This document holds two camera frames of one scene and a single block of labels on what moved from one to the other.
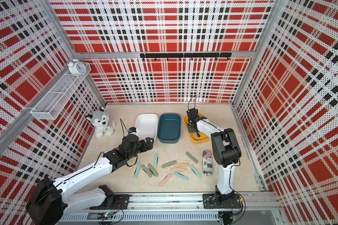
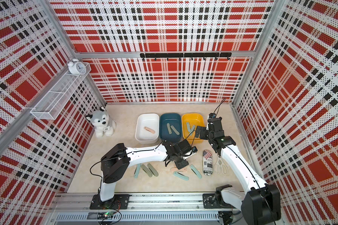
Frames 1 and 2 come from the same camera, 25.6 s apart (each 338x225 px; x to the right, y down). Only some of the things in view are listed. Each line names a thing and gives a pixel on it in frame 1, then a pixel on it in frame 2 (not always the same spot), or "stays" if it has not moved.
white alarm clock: (76, 67) stays
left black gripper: (150, 146) to (181, 165)
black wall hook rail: (215, 55) stays
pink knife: (161, 183) to (150, 130)
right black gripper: (190, 128) to (202, 136)
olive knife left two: (153, 169) stays
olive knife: (169, 163) to (169, 128)
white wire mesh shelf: (49, 106) stays
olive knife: (191, 157) to (175, 131)
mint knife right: (195, 170) stays
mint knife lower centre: (180, 176) stays
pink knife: (178, 169) stays
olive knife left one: (146, 170) stays
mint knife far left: (136, 172) stays
